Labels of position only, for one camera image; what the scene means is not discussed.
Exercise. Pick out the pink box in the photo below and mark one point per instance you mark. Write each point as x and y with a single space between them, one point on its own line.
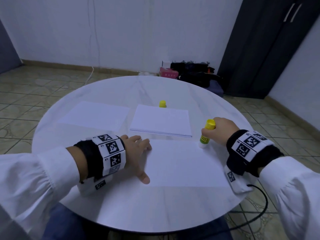
169 73

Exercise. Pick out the black wardrobe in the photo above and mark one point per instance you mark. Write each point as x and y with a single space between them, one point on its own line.
265 45

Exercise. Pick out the black wristband with markers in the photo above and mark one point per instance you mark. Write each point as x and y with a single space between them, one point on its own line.
250 152
102 157

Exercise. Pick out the person's left hand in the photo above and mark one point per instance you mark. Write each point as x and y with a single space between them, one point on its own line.
134 155

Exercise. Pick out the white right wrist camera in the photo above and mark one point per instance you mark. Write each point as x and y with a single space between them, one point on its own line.
236 180

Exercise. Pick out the yellow glue stick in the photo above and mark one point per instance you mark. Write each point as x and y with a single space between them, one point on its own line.
207 130

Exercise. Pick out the white item on floor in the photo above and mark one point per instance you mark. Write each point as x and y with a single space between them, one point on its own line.
147 74

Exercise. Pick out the person's left forearm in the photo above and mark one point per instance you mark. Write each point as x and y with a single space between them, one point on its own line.
32 192

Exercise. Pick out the person's legs in blue jeans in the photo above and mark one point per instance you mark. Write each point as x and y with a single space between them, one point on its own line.
65 227

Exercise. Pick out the person's right hand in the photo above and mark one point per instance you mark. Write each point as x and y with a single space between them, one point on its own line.
222 130

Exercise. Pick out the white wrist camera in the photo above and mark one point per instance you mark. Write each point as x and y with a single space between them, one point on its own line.
95 186
236 180

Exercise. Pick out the blue suitcase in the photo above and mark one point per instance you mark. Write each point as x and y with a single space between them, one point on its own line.
216 88

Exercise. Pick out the black left wristband with markers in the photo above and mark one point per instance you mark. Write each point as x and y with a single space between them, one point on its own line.
102 157

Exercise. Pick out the white paper stack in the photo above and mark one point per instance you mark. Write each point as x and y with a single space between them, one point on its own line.
95 115

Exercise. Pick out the person's right forearm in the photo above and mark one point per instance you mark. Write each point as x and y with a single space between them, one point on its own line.
295 197

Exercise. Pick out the grey door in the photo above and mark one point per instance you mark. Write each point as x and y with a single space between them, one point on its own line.
9 50

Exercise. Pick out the yellow glue stick cap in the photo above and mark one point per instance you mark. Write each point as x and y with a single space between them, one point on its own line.
163 104

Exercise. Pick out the black right wristband with markers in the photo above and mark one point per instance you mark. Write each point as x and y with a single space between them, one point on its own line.
250 152

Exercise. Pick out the single white paper sheet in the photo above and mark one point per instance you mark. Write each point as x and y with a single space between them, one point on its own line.
180 165
161 121

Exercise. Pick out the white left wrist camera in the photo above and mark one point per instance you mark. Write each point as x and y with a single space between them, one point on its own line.
95 186

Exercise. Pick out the black bag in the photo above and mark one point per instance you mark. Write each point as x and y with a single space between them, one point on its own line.
192 73

